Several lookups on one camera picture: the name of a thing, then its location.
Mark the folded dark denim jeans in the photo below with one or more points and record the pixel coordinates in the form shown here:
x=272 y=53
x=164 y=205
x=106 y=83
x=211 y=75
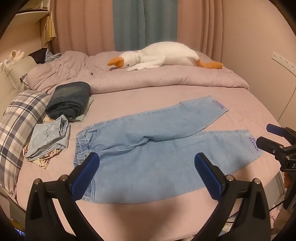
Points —
x=67 y=99

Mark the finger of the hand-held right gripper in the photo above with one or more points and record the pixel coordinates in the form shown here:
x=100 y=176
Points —
x=266 y=143
x=275 y=129

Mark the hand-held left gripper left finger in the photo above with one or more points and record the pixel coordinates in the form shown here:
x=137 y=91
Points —
x=85 y=176

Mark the wall shelf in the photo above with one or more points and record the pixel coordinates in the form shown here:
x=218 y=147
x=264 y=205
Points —
x=34 y=10

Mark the plaid shirt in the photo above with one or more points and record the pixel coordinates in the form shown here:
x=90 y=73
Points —
x=52 y=56

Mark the white wall socket strip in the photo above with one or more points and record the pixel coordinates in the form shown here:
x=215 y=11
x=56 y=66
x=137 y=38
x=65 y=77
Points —
x=283 y=61

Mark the bed with pink sheet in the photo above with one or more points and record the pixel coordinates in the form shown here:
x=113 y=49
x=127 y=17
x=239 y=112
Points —
x=138 y=102

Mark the folded pale green cloth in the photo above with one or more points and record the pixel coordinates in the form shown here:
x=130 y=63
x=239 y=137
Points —
x=86 y=109

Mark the small orange white plush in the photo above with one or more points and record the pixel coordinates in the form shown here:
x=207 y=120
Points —
x=48 y=119

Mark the teal curtain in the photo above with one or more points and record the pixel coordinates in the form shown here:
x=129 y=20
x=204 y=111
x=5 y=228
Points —
x=143 y=23

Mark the beige pillow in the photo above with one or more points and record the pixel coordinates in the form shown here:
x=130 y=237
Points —
x=16 y=69

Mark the pink curtain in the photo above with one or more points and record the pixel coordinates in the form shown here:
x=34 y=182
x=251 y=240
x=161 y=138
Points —
x=198 y=25
x=83 y=25

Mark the folded floral cloth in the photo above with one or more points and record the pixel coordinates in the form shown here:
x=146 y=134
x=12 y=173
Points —
x=44 y=162

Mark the pink duvet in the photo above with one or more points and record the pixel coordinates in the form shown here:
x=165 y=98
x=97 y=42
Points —
x=161 y=76

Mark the plaid pillow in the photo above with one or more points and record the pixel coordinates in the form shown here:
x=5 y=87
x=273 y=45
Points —
x=16 y=129

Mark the white plush goose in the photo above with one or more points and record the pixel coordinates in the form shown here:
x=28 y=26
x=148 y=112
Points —
x=166 y=54

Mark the dark garment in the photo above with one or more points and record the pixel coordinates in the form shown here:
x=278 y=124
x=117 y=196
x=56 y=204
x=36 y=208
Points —
x=39 y=55

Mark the white plush bunny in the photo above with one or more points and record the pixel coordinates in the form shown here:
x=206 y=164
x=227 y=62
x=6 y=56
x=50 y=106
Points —
x=16 y=55

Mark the yellow fringed hanging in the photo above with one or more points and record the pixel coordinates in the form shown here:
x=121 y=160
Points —
x=49 y=30

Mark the light blue denim pants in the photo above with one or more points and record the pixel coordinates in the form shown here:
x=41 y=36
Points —
x=148 y=150

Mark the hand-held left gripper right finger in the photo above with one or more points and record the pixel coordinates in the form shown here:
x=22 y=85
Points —
x=208 y=176

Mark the folded small light blue jeans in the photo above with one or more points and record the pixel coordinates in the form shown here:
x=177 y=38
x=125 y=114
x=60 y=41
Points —
x=48 y=139

